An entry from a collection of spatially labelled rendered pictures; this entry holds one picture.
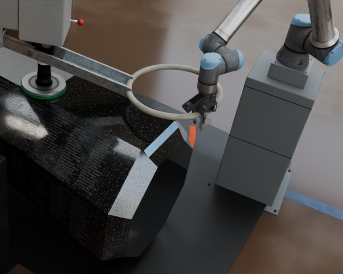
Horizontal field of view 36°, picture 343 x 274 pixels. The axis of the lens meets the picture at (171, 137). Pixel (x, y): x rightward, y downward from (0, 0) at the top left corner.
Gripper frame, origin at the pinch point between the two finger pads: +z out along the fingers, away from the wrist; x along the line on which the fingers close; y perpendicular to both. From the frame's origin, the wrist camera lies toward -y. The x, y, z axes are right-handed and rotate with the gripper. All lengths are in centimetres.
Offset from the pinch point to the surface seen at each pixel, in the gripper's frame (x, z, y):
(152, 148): -1.4, 5.8, -24.3
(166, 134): 6.1, 5.8, -12.8
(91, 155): 10, 11, -50
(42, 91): 49, -4, -59
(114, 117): 22.6, 1.8, -33.0
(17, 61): 82, -3, -62
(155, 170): -8.6, 12.8, -26.1
